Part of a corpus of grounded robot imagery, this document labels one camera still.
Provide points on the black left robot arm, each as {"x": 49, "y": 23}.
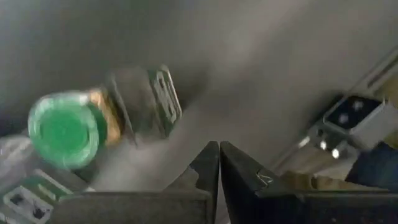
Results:
{"x": 373, "y": 168}

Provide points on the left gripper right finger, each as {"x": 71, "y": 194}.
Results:
{"x": 280, "y": 208}

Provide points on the green black pepper tin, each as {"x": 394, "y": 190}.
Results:
{"x": 29, "y": 202}

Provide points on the green-lid glass spice jar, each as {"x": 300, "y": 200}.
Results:
{"x": 65, "y": 130}

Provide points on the silver metal bracket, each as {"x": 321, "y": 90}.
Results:
{"x": 370, "y": 127}

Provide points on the clear plastic bin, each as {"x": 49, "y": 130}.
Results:
{"x": 12, "y": 152}

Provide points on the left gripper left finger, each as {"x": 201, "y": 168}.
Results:
{"x": 155, "y": 208}

